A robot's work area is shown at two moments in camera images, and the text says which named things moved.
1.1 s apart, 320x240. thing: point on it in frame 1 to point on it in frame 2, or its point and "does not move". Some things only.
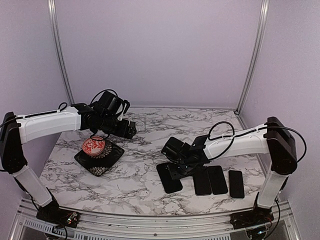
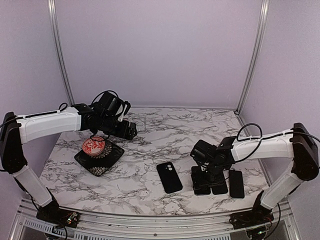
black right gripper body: x=183 y=170 to x=214 y=173
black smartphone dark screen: x=201 y=182 does not move
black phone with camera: x=169 y=184 does not move
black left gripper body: x=107 y=125 does not move
